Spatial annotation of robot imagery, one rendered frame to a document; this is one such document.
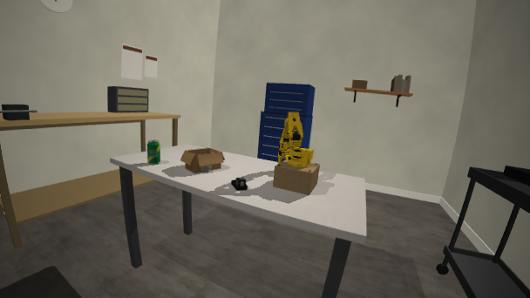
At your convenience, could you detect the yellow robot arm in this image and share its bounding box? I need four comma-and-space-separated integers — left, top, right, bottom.
279, 112, 311, 168

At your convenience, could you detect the green drink can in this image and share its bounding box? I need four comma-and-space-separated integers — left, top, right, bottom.
147, 140, 160, 165

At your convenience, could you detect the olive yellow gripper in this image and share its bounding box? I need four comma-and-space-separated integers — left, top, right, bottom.
278, 149, 292, 164

